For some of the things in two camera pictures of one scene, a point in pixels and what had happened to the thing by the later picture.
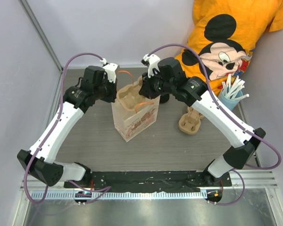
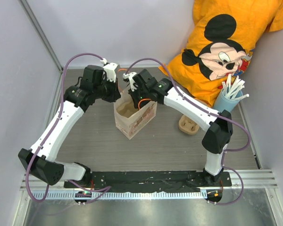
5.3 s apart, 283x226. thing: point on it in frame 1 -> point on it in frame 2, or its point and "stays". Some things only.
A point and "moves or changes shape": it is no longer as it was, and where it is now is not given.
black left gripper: [112, 98] stays
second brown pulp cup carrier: [190, 122] stays
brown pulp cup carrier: [128, 96] moves or changes shape
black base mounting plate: [168, 180] stays
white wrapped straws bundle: [232, 89] stays
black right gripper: [146, 90] -> [133, 94]
